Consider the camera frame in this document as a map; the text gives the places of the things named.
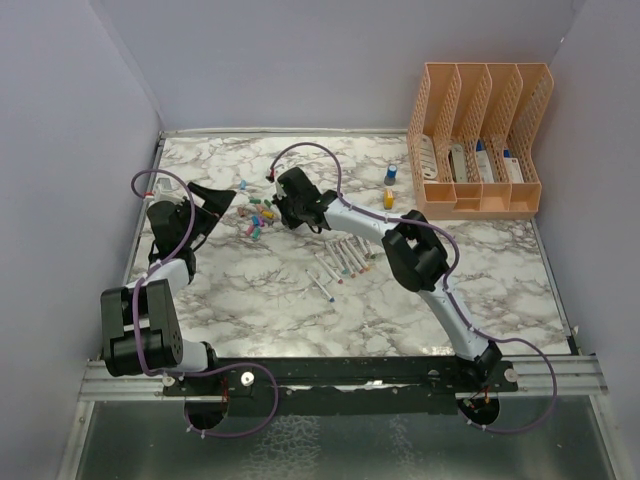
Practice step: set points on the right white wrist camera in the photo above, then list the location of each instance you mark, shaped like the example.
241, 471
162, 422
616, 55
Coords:
280, 192

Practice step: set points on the peach capped marker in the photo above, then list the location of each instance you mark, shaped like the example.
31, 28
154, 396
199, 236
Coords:
357, 255

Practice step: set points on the blue capped marker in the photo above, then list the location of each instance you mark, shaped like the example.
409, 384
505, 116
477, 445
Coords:
320, 286

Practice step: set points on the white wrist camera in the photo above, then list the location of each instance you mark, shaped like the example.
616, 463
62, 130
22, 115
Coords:
163, 190
280, 192

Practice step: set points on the white printed card package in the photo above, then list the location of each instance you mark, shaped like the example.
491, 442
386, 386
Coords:
427, 158

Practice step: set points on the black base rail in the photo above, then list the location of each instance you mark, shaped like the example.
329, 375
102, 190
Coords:
329, 401

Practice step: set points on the purple capped marker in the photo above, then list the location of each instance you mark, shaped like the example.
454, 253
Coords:
331, 272

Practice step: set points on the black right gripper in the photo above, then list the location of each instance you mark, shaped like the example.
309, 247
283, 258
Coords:
280, 204

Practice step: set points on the white blue box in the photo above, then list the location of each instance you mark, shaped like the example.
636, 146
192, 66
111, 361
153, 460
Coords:
484, 164

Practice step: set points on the teal capped marker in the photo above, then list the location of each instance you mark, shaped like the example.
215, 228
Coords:
335, 258

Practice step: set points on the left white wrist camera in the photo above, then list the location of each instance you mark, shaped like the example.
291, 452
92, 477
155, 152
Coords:
163, 190

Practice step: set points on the white red box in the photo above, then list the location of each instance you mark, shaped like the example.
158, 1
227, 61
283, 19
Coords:
513, 167

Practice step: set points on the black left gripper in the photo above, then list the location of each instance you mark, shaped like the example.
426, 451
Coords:
216, 202

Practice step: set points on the yellow self-inking stamp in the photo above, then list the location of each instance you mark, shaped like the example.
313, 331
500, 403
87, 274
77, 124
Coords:
388, 199

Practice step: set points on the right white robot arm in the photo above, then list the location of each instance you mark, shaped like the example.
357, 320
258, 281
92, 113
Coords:
416, 256

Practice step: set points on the peach plastic desk organizer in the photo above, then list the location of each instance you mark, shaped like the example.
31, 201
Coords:
470, 139

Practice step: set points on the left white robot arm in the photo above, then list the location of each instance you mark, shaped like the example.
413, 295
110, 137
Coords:
140, 327

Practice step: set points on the aluminium frame rail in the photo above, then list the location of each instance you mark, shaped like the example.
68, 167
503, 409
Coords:
515, 375

